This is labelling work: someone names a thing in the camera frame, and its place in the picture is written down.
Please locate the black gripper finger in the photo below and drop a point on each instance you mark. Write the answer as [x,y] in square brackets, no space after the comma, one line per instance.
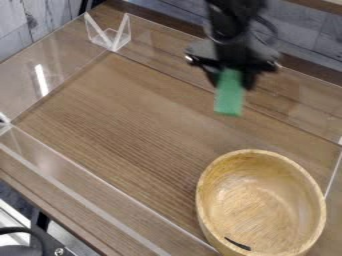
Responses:
[213,73]
[249,79]

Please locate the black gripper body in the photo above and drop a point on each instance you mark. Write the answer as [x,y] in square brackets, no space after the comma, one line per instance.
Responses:
[248,53]

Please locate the green stick block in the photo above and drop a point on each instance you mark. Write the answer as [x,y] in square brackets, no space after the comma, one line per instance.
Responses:
[229,93]

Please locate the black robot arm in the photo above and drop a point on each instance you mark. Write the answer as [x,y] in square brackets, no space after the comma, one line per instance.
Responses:
[230,18]

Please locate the wooden bowl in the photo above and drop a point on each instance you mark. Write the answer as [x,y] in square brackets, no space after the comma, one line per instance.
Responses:
[260,205]

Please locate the clear acrylic corner bracket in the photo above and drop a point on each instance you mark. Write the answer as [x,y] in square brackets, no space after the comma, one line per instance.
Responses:
[109,38]

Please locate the clear acrylic barrier wall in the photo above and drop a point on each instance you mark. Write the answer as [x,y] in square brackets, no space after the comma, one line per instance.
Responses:
[111,132]

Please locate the black table leg frame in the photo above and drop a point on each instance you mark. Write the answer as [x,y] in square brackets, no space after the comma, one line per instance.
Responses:
[54,248]

